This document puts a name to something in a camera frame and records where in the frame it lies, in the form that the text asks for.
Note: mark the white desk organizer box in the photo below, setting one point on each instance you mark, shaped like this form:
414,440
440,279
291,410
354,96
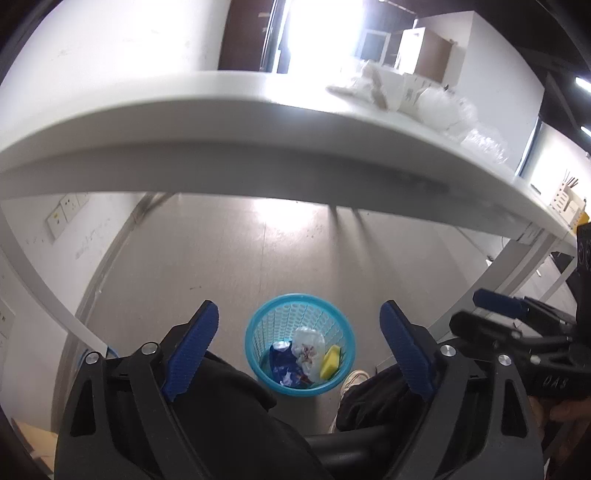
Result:
570,203

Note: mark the white table leg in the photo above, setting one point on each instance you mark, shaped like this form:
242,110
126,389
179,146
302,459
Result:
515,264

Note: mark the white shoe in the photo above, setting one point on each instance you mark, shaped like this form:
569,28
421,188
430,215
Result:
354,378

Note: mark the silver wrapper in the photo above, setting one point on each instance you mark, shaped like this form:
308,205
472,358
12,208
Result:
374,84

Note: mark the blue plastic bag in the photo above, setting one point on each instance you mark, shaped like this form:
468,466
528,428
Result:
284,368

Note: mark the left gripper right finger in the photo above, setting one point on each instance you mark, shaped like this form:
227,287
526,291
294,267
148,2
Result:
412,347

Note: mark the clear plastic bag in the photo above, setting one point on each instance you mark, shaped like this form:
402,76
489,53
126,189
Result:
454,116

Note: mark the white storage box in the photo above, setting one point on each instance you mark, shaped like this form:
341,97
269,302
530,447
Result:
411,92

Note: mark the blue plastic trash basket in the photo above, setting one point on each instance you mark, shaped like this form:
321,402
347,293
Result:
276,321

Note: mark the white wall socket panel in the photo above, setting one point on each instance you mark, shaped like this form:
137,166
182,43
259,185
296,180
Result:
65,211

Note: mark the white floral wrapper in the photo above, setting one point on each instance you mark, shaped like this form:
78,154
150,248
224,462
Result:
308,346

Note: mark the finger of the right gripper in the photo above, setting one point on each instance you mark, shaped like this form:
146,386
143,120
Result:
518,308
489,334

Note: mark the right hand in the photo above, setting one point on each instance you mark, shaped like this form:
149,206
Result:
566,411

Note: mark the yellow green sponge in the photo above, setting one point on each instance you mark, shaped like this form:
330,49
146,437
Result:
331,363

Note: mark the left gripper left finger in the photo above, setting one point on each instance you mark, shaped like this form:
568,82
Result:
189,350

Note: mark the brown white cabinet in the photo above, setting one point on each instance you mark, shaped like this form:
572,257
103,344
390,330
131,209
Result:
418,51

